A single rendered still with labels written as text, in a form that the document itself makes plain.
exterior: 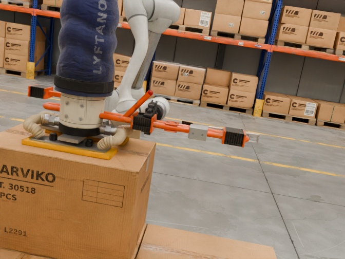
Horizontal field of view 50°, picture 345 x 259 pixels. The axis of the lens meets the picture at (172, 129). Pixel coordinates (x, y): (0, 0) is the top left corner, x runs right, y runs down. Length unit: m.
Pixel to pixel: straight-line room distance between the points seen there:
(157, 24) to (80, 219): 1.10
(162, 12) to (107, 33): 0.65
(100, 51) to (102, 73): 0.08
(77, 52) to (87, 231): 0.64
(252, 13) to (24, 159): 7.58
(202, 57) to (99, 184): 8.65
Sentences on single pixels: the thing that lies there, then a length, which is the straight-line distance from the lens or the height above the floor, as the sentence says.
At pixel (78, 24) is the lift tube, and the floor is 1.40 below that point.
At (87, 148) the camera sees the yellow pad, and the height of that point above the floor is 0.97.
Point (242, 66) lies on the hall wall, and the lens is 9.89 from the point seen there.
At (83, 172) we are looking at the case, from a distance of 1.34.
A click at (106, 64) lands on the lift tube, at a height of 1.28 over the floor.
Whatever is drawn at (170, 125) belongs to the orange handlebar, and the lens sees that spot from 1.40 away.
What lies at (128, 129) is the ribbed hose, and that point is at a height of 1.03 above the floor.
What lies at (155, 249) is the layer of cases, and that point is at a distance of 1.63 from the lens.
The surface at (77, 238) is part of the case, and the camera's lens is 1.46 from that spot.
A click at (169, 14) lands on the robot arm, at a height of 1.53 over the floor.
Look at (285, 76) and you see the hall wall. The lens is 10.05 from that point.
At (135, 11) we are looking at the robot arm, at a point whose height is 1.51.
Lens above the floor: 1.40
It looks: 14 degrees down
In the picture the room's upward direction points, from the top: 9 degrees clockwise
